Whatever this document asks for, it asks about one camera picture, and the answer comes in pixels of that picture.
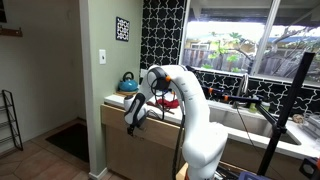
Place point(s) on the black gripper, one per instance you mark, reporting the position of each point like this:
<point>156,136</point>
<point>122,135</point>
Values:
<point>130,129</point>

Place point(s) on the light wood cabinet drawer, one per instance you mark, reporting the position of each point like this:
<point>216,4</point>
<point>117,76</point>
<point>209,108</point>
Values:
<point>113,116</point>

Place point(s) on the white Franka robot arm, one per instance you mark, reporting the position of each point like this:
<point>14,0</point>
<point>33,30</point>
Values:
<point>200,116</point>

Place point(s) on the light wood kitchen cabinet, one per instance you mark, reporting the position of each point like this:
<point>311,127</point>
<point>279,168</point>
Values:
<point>146,160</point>

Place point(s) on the white kitchen countertop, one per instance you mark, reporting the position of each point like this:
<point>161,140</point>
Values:
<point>112,98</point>

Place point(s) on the wooden trivet board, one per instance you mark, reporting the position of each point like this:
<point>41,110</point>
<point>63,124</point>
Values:
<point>123,93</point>

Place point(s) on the blue kettle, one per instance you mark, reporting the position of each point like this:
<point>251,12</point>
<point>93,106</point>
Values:
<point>128,86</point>

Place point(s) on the red cloth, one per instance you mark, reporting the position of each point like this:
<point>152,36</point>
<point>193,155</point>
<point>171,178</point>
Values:
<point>168,102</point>

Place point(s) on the dark bordered floor rug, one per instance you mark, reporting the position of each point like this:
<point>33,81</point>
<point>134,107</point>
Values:
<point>70,141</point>

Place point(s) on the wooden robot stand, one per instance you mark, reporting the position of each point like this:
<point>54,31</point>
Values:
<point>182,171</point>

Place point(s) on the orange clamp knob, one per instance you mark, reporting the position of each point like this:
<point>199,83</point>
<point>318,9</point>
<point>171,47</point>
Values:
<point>226,98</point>
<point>210,90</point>

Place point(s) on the black metal shoe rack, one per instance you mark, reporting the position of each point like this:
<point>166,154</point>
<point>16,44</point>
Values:
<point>17,123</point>

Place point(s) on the black boom bar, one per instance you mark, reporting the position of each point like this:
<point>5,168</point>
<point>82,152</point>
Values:
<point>240,99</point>

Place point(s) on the steel faucet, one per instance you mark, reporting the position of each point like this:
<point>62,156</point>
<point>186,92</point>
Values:
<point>244,83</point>

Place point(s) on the steel kitchen sink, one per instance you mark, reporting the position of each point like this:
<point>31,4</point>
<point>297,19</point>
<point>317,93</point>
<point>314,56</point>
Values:
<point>253,125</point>

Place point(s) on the green sponge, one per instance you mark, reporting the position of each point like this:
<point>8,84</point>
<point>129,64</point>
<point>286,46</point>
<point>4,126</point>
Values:
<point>255,107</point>

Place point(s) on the blue device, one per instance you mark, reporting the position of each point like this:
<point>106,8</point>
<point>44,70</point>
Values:
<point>250,176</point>

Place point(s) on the black stand pole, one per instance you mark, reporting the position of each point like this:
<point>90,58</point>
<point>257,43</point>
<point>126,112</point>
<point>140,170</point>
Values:
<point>287,110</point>

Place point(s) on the white framed window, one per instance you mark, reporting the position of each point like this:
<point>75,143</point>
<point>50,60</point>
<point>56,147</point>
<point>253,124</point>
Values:
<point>265,33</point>

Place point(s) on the brown scrubber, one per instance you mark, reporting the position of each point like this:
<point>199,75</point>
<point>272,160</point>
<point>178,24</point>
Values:
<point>298,118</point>

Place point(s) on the gray dish rack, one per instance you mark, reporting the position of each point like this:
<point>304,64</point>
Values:
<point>313,126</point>

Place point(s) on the black box with orange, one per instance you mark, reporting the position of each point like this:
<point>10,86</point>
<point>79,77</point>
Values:
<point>310,168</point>

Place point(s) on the white wall outlet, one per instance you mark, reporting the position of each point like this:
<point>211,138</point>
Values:
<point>143,73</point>

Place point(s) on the white light switch plate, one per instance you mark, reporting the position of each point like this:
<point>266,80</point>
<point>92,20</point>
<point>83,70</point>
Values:
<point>102,57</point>

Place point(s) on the black white wall picture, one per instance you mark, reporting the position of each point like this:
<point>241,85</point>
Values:
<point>122,29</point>

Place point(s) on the wooden coat hook rail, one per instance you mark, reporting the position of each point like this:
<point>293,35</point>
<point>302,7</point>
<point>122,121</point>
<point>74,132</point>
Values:
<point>10,32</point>

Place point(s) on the dark picture frame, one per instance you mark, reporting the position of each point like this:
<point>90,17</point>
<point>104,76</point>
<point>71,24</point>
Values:
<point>2,11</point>

